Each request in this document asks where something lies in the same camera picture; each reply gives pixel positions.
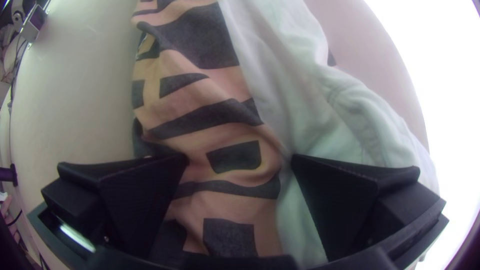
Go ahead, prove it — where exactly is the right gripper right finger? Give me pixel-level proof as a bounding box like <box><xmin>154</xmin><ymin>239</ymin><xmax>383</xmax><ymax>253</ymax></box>
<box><xmin>290</xmin><ymin>152</ymin><xmax>448</xmax><ymax>263</ymax></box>

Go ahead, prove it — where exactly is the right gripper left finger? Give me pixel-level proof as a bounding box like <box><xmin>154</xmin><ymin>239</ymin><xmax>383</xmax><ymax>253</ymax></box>
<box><xmin>40</xmin><ymin>153</ymin><xmax>191</xmax><ymax>260</ymax></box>

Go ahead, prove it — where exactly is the white t-shirt with orange print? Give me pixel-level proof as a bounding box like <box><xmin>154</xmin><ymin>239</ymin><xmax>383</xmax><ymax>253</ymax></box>
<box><xmin>130</xmin><ymin>0</ymin><xmax>440</xmax><ymax>269</ymax></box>

